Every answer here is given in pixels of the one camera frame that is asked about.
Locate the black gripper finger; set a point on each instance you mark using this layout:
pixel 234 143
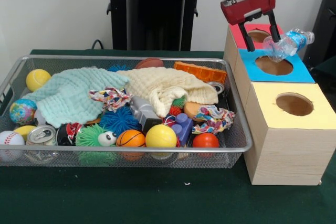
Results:
pixel 274 28
pixel 248 39

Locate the crushed clear plastic bottle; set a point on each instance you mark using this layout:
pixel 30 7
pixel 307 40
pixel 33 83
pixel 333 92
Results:
pixel 288 44

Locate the silver drink can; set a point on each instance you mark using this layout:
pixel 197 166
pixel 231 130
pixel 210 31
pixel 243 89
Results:
pixel 42 133

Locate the wooden box with three holes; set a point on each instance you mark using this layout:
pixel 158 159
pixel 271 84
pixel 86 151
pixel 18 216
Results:
pixel 288 155

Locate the cream waffle cloth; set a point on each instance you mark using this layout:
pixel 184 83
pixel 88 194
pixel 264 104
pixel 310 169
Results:
pixel 157 82

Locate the mint green waffle cloth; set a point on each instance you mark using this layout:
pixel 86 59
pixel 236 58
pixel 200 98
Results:
pixel 65 93

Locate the white baseball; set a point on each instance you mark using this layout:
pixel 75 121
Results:
pixel 10 140

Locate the small orange basketball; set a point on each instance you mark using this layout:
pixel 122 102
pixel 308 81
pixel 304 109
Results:
pixel 130 138

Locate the globe print ball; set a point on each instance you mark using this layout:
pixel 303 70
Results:
pixel 23 111

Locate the yellow ball with seam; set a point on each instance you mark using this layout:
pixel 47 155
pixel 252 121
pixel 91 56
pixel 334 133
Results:
pixel 38 79

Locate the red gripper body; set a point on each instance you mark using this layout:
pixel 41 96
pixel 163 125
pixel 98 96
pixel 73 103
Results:
pixel 246 7

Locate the red-orange ball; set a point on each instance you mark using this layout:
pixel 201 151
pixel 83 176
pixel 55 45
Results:
pixel 206 141

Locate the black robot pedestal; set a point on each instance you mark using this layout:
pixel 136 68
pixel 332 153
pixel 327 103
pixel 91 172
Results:
pixel 157 11

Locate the smooth yellow ball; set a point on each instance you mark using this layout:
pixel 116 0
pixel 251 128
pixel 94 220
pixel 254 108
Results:
pixel 161 136

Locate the green spiky toy with eyes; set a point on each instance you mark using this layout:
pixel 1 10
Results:
pixel 86 137

